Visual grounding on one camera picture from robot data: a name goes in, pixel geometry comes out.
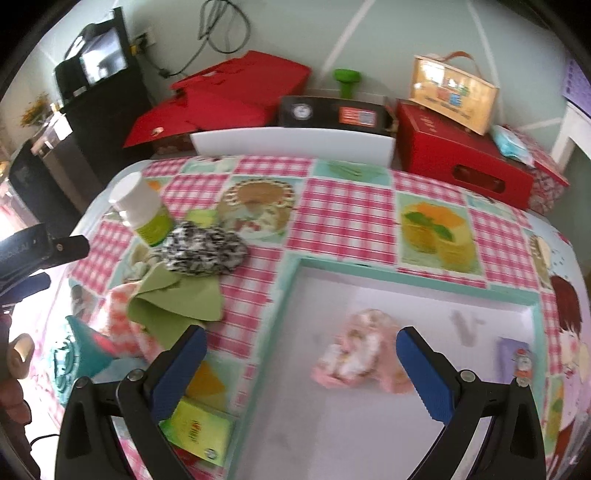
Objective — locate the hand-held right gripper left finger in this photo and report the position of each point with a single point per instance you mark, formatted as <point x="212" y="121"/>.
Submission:
<point x="181" y="374"/>

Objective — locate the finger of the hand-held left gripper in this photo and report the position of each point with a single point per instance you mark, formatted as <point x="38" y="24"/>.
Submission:
<point x="32" y="284"/>
<point x="69" y="248"/>

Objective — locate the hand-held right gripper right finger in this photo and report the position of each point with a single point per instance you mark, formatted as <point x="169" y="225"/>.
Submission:
<point x="422" y="376"/>

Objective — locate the light green cloth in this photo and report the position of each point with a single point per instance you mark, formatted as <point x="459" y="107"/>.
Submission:
<point x="194" y="295"/>

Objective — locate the pink white chevron cloth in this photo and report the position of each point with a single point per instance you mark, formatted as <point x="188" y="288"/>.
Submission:
<point x="122" y="314"/>

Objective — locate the white tray with teal rim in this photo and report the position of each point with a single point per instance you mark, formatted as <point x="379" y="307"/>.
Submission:
<point x="323" y="415"/>

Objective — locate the person's left hand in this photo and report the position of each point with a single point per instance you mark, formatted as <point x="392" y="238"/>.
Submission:
<point x="21" y="355"/>

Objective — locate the small green box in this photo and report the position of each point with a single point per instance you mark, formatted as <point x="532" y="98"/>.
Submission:
<point x="203" y="429"/>

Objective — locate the black glossy appliance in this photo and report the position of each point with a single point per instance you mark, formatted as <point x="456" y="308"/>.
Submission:
<point x="37" y="184"/>

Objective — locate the white bottle with green label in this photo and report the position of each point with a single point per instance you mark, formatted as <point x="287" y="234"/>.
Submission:
<point x="138" y="203"/>

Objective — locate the teal plastic case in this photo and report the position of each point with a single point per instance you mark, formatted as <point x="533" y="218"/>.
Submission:
<point x="83" y="355"/>

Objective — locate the small purple packet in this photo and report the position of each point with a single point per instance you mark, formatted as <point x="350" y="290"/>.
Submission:
<point x="512" y="360"/>

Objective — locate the black and white scrunchie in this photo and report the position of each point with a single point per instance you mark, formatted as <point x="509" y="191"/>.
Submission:
<point x="203" y="249"/>

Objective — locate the black cabinet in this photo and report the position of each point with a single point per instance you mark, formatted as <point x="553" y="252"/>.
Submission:
<point x="101" y="120"/>

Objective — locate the light green paper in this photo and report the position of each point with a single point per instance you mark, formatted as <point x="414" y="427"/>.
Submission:
<point x="201" y="215"/>

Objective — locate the yellow flowers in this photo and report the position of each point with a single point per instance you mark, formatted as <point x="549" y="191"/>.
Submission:
<point x="34" y="110"/>

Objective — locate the brown patterned box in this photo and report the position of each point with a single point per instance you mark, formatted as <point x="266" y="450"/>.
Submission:
<point x="173" y="144"/>

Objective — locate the red paper bag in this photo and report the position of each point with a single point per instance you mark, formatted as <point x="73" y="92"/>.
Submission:
<point x="203" y="117"/>
<point x="249" y="76"/>

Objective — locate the black monitor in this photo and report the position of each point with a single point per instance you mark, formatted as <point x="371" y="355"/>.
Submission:
<point x="104" y="57"/>

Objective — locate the red floral box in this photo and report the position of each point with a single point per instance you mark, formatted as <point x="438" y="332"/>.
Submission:
<point x="549" y="184"/>

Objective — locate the pack of blue masks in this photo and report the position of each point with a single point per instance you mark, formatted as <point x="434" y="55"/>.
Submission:
<point x="510" y="143"/>

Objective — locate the white chair back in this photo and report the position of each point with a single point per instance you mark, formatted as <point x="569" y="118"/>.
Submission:
<point x="295" y="143"/>

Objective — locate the black flat box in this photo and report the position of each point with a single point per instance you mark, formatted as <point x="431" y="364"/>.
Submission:
<point x="323" y="113"/>

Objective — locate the white shelf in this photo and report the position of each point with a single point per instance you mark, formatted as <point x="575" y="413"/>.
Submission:
<point x="570" y="129"/>

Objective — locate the green dumbbell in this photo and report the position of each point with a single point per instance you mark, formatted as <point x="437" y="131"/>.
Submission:
<point x="351" y="81"/>

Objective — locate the purple perforated basket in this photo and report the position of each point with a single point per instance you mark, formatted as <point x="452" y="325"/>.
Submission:
<point x="577" y="83"/>

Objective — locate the wall power outlet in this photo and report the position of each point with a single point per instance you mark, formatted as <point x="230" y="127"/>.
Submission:
<point x="144" y="40"/>

